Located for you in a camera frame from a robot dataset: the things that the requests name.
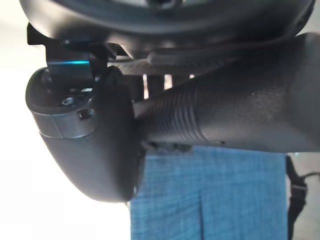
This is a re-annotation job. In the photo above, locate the black strap with buckle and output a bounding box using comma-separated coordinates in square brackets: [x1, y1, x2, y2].
[285, 154, 320, 240]

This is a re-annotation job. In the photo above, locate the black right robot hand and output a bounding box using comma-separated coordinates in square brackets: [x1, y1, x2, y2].
[17, 0, 316, 203]

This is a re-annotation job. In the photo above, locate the black ribbed wheelchair handle grip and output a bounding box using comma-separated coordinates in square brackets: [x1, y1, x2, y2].
[132, 31, 320, 154]

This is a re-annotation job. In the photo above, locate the blue fabric wheelchair backrest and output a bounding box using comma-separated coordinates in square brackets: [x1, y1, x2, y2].
[129, 145, 289, 240]

